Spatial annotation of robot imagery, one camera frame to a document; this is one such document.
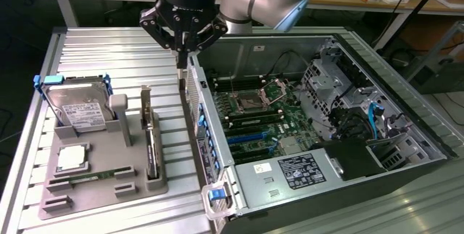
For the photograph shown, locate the perforated metal disk bay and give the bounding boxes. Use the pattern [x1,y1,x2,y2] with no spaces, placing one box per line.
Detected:
[300,59,367,104]

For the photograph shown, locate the CPU socket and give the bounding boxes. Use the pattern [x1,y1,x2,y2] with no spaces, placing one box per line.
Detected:
[235,92,271,113]

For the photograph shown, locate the aluminium profile frame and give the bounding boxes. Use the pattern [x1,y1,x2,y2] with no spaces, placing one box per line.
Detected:
[404,21,464,83]

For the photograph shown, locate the grey metal drive tray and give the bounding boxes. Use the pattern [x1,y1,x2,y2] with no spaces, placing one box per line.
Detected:
[366,133,442,172]

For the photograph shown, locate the grey plastic parts rack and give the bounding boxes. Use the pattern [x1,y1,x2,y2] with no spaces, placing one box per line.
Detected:
[38,94,170,220]

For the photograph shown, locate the black RAM stick white label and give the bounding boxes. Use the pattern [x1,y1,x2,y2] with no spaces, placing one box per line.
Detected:
[228,118,283,129]

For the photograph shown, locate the black expansion slot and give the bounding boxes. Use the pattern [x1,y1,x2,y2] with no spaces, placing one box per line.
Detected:
[232,149,275,164]

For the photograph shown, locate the blue wire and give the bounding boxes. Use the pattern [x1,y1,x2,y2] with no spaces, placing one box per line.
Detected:
[367,102,383,140]

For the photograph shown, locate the open black PC case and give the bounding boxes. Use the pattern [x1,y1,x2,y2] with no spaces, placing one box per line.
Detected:
[180,33,459,234]

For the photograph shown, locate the black slanted pole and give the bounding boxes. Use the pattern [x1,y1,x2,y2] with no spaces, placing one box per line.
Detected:
[375,0,454,53]

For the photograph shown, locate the black computer tower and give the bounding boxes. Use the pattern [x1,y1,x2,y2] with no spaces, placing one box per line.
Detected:
[414,57,464,95]

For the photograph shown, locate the hard disk blue caddy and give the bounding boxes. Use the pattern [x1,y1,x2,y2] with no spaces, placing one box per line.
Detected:
[33,73,120,134]

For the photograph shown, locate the green RAM stick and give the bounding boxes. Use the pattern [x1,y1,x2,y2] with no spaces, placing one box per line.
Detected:
[67,170,118,184]

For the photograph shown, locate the graphics card black fan shroud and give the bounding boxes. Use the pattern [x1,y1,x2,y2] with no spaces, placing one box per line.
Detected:
[140,84,164,181]

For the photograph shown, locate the grey power supply unit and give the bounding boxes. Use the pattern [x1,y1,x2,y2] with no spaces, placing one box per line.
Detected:
[235,148,344,210]

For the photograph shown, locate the silver chipset heat sink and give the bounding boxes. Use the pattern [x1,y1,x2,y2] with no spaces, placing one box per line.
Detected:
[279,137,305,155]

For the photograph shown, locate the green motherboard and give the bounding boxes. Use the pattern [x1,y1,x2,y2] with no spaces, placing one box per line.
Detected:
[212,75,324,165]

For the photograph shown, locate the black wire bundle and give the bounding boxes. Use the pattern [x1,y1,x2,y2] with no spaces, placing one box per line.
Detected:
[328,106,375,140]

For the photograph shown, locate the blue case latch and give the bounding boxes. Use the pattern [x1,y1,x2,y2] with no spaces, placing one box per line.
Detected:
[209,187,228,201]

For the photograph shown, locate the black looped case wire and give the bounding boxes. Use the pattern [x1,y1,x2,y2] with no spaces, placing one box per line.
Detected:
[273,50,314,79]

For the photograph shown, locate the blue expansion slot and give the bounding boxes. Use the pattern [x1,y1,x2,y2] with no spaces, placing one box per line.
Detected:
[227,132,269,144]

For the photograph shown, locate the silver CPU chip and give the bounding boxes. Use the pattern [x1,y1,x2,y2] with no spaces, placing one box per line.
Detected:
[57,146,89,170]

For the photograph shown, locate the metal socket cover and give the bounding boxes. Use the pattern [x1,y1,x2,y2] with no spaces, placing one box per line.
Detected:
[260,79,292,105]

